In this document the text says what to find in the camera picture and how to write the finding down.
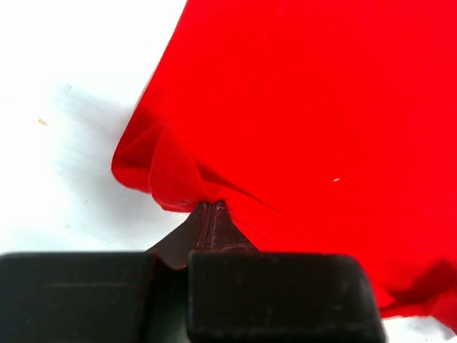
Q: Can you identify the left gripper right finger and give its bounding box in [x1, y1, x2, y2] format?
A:
[186, 201, 386, 342]

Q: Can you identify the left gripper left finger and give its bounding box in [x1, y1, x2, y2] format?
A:
[1, 203, 209, 342]

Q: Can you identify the red t shirt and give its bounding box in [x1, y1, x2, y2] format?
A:
[111, 1, 456, 329]

